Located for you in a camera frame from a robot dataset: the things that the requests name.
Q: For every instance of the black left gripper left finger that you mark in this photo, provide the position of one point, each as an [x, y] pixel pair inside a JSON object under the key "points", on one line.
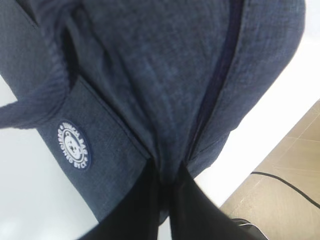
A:
{"points": [[137, 216]]}

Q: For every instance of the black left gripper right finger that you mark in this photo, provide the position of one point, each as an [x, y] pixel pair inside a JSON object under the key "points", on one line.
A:
{"points": [[194, 217]]}

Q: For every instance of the navy blue lunch bag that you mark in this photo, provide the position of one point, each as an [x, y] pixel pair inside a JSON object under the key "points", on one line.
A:
{"points": [[112, 84]]}

